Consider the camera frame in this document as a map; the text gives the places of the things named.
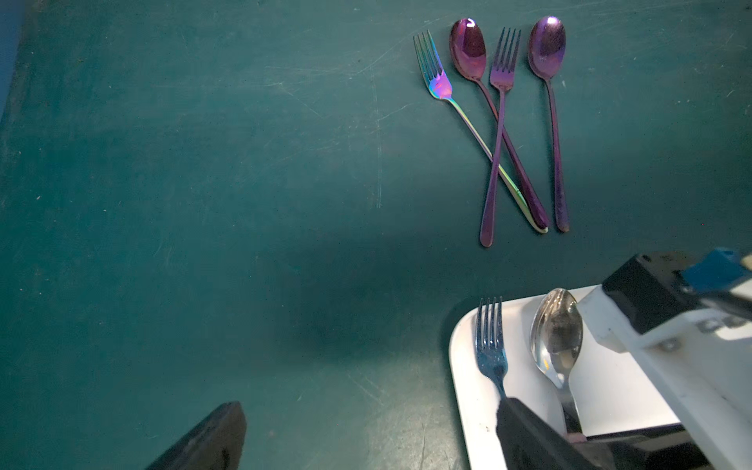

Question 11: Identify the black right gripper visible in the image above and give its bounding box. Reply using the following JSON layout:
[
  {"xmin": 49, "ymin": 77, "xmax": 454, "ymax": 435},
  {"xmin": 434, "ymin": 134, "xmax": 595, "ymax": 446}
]
[{"xmin": 572, "ymin": 425, "xmax": 714, "ymax": 469}]

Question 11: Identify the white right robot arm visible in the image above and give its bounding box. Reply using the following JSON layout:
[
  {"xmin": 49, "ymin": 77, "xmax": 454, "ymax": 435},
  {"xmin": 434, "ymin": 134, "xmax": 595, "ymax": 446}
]
[{"xmin": 578, "ymin": 287, "xmax": 751, "ymax": 469}]

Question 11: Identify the blue fork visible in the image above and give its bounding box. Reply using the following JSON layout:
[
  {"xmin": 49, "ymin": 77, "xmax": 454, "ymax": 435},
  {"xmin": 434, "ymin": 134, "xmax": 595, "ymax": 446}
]
[{"xmin": 474, "ymin": 297, "xmax": 508, "ymax": 400}]

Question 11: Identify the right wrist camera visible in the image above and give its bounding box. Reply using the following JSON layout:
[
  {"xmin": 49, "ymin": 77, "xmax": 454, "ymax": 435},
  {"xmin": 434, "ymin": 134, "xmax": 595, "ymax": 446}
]
[{"xmin": 602, "ymin": 248, "xmax": 751, "ymax": 334}]

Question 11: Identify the silver spoon pink handle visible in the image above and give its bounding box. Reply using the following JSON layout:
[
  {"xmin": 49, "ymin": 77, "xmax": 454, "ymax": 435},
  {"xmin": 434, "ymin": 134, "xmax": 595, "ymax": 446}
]
[{"xmin": 530, "ymin": 288, "xmax": 587, "ymax": 443}]

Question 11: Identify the white tray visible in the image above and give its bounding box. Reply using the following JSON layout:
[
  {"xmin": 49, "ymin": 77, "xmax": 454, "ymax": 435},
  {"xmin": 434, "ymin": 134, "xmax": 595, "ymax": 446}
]
[{"xmin": 448, "ymin": 296, "xmax": 681, "ymax": 469}]

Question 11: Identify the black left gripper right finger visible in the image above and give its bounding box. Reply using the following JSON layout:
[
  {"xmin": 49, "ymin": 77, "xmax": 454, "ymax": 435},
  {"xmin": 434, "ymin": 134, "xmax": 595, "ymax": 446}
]
[{"xmin": 497, "ymin": 398, "xmax": 597, "ymax": 470}]

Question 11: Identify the purple spoon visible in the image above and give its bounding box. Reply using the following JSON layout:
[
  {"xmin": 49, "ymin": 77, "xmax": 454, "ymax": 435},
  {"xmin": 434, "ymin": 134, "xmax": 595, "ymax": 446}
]
[
  {"xmin": 450, "ymin": 18, "xmax": 550, "ymax": 229},
  {"xmin": 528, "ymin": 16, "xmax": 570, "ymax": 232}
]

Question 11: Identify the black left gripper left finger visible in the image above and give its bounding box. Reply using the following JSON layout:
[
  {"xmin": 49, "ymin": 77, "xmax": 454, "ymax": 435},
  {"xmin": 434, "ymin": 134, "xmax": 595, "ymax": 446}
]
[{"xmin": 147, "ymin": 401, "xmax": 247, "ymax": 470}]

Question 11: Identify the purple fork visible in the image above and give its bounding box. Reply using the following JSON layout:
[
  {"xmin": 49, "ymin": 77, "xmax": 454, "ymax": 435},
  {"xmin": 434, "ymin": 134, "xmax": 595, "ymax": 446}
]
[{"xmin": 480, "ymin": 27, "xmax": 521, "ymax": 248}]

